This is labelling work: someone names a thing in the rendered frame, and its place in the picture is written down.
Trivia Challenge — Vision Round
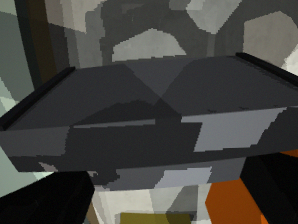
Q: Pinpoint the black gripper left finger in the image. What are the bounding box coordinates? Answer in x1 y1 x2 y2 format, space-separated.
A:
0 171 96 224

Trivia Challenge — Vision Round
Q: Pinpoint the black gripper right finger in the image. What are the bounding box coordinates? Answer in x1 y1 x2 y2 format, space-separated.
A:
239 152 298 224

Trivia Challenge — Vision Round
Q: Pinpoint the yellow rectangular block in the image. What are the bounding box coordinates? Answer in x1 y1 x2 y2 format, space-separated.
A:
120 213 192 224

